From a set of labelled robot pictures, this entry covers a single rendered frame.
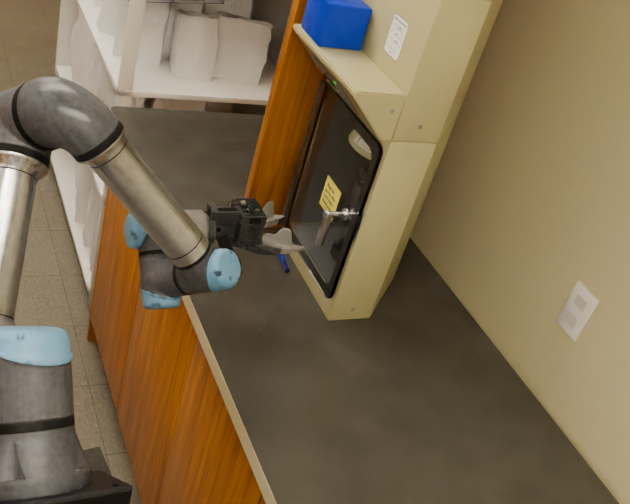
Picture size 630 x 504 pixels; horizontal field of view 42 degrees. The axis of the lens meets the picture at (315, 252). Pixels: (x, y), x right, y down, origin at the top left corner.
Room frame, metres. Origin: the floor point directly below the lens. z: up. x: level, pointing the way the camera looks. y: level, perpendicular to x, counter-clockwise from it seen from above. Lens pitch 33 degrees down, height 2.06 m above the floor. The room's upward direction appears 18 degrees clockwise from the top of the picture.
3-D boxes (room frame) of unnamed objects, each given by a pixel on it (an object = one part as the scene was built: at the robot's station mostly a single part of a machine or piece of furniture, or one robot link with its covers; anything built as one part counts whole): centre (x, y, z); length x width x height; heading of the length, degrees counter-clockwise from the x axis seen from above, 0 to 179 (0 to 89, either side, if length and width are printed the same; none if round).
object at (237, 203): (1.39, 0.18, 1.17); 0.12 x 0.08 x 0.09; 123
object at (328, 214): (1.51, -0.02, 1.17); 0.05 x 0.03 x 0.10; 122
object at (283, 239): (1.40, 0.07, 1.17); 0.09 x 0.03 x 0.06; 96
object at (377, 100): (1.59, 0.06, 1.46); 0.32 x 0.11 x 0.10; 33
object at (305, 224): (1.62, 0.02, 1.19); 0.30 x 0.01 x 0.40; 32
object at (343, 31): (1.66, 0.11, 1.56); 0.10 x 0.10 x 0.09; 33
